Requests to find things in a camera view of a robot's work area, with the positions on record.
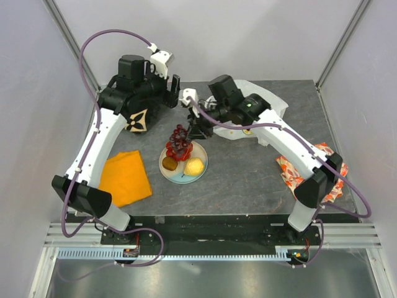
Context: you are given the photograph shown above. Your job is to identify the floral orange cloth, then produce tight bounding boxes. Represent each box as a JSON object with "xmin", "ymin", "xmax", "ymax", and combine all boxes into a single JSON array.
[{"xmin": 275, "ymin": 142, "xmax": 344, "ymax": 203}]

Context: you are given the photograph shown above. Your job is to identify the yellow fake lemon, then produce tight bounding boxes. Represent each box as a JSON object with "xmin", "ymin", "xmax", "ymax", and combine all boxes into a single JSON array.
[{"xmin": 183, "ymin": 158, "xmax": 205, "ymax": 177}]

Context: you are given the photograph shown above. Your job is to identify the dark red fake grapes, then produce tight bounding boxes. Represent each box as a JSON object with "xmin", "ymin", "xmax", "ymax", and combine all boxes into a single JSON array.
[{"xmin": 169, "ymin": 124, "xmax": 192, "ymax": 147}]

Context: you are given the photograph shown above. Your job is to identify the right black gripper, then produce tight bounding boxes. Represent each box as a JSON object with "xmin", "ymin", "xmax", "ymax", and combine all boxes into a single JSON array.
[{"xmin": 186, "ymin": 102, "xmax": 230, "ymax": 141}]

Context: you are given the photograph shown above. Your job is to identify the grey stone mat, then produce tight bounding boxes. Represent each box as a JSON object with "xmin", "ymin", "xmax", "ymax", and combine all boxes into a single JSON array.
[{"xmin": 108, "ymin": 80, "xmax": 339, "ymax": 216}]

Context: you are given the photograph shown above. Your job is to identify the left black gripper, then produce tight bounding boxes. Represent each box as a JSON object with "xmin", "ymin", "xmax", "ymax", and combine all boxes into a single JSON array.
[{"xmin": 135, "ymin": 62, "xmax": 181, "ymax": 109}]

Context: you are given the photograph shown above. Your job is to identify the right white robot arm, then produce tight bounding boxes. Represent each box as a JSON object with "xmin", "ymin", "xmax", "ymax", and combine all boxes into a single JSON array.
[{"xmin": 179, "ymin": 74, "xmax": 342, "ymax": 245}]

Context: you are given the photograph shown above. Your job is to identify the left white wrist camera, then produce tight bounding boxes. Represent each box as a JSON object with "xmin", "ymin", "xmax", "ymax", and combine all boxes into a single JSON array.
[{"xmin": 148, "ymin": 43, "xmax": 174, "ymax": 79}]

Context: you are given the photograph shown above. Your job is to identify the purple cable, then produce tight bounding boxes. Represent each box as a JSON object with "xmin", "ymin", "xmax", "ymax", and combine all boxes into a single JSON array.
[
  {"xmin": 187, "ymin": 97, "xmax": 372, "ymax": 269},
  {"xmin": 56, "ymin": 29, "xmax": 167, "ymax": 282}
]

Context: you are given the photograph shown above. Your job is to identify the red fake cherry bunch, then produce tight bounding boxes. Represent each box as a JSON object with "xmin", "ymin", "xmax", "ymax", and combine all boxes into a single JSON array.
[{"xmin": 166, "ymin": 141, "xmax": 193, "ymax": 161}]

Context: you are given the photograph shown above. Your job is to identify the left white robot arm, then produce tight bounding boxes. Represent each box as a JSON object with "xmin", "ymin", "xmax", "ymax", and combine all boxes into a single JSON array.
[{"xmin": 51, "ymin": 50, "xmax": 180, "ymax": 244}]

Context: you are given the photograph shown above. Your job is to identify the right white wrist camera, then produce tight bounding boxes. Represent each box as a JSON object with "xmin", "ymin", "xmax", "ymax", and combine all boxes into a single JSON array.
[{"xmin": 179, "ymin": 88, "xmax": 199, "ymax": 107}]

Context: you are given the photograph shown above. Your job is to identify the black patterned cloth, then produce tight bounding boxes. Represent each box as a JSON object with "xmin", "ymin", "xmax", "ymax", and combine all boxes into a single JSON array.
[{"xmin": 124, "ymin": 104, "xmax": 160, "ymax": 134}]

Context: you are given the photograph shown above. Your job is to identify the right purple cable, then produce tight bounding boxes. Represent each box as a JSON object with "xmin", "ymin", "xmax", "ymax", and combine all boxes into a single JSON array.
[{"xmin": 187, "ymin": 97, "xmax": 372, "ymax": 269}]

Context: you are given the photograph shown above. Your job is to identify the cream and blue plate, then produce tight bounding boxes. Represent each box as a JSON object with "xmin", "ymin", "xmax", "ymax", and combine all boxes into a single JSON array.
[{"xmin": 159, "ymin": 141, "xmax": 208, "ymax": 184}]

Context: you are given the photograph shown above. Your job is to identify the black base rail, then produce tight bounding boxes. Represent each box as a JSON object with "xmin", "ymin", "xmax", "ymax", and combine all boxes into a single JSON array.
[{"xmin": 100, "ymin": 214, "xmax": 322, "ymax": 249}]

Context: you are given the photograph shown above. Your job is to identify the orange folded cloth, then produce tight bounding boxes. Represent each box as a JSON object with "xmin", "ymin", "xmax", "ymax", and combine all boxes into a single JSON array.
[{"xmin": 98, "ymin": 150, "xmax": 153, "ymax": 207}]

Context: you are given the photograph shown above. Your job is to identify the brown fake kiwi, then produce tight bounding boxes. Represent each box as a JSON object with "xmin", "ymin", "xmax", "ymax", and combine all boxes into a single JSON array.
[{"xmin": 162, "ymin": 156, "xmax": 178, "ymax": 171}]

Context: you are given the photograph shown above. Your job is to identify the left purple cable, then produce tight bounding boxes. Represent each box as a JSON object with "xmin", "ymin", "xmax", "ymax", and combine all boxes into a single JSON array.
[{"xmin": 56, "ymin": 29, "xmax": 167, "ymax": 282}]

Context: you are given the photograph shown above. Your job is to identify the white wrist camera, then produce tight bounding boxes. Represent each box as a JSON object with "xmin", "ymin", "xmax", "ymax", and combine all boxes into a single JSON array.
[
  {"xmin": 179, "ymin": 88, "xmax": 199, "ymax": 107},
  {"xmin": 148, "ymin": 43, "xmax": 174, "ymax": 79}
]

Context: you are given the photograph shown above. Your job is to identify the white plastic bag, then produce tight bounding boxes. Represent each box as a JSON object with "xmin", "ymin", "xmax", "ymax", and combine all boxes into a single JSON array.
[{"xmin": 204, "ymin": 79, "xmax": 289, "ymax": 147}]

